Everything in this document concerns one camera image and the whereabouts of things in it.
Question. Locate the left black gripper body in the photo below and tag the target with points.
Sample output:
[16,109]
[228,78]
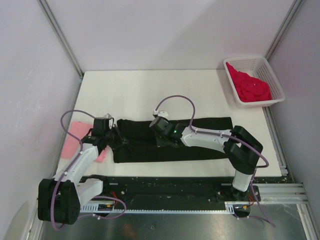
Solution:
[113,139]

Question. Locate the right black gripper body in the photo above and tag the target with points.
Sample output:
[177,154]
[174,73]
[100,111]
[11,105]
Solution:
[161,140]

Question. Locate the black t shirt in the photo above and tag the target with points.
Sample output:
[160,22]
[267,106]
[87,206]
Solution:
[141,147]

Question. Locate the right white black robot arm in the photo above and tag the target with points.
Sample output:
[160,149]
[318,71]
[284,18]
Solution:
[240,147]

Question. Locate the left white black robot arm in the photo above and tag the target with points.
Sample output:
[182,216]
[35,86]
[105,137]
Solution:
[61,197]

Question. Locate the pink folded t shirt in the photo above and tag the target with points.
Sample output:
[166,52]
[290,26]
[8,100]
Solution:
[71,145]

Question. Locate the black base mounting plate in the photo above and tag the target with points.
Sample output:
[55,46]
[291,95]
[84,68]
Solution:
[171,194]

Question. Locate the red crumpled t shirt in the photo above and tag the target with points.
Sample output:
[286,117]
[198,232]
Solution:
[249,89]

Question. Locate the white plastic basket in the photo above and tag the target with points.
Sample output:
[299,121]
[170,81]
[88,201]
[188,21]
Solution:
[257,67]

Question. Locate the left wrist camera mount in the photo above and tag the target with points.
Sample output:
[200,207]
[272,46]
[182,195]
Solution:
[108,115]

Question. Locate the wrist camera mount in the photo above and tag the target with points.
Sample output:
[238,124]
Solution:
[161,113]
[108,115]

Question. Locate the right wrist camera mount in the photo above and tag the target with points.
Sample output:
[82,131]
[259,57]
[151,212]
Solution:
[161,113]

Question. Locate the left aluminium frame post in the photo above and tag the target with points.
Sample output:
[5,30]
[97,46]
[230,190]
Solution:
[53,22]

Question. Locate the aluminium frame post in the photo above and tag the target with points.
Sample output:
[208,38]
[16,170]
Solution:
[284,27]
[53,22]

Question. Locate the right aluminium frame post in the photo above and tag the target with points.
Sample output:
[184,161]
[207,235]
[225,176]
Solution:
[284,27]

